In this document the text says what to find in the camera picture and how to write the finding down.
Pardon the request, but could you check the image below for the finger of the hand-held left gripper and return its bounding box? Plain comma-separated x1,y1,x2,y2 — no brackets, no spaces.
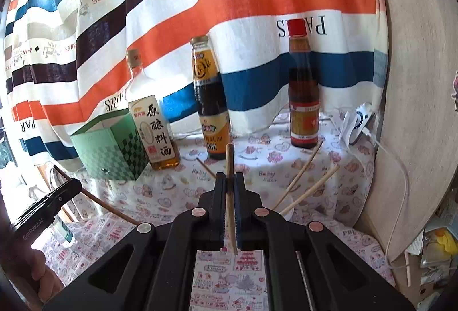
43,178,84,207

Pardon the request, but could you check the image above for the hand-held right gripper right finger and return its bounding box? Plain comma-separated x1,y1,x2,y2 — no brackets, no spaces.
234,171,416,311

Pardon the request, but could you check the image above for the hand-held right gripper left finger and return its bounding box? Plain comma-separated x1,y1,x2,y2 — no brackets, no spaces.
43,171,228,311

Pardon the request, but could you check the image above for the wooden chopstick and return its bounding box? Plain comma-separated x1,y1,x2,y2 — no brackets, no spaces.
271,141,323,211
225,144,238,255
53,165,141,226
196,158,217,178
279,165,340,216

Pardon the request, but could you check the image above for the person's left hand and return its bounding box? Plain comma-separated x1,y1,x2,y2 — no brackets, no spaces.
30,248,65,302

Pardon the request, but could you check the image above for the green checkered box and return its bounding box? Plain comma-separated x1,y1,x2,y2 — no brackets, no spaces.
70,112,151,182

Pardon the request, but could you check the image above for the pink printed tablecloth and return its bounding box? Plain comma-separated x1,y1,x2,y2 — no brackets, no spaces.
32,211,394,311

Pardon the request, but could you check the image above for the bear print cloth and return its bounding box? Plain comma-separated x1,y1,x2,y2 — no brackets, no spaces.
50,111,376,226

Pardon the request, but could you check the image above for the clear cooking wine bottle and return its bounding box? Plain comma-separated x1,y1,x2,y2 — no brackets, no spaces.
126,49,181,170

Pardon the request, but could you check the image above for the dark sauce bottle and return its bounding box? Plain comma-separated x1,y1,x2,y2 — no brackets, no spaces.
189,36,232,160

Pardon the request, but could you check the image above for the red-capped sauce bottle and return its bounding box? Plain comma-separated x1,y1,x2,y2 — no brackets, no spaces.
287,19,321,149

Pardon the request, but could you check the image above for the white charger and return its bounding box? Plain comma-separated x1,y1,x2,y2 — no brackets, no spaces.
340,103,376,145

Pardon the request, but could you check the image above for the yellow plastic item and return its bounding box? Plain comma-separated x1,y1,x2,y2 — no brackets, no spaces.
431,229,458,256

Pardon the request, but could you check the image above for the light wooden board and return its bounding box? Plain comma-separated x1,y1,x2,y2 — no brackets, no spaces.
374,0,458,261

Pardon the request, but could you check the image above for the white cable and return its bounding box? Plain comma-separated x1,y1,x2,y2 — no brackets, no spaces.
365,128,410,261

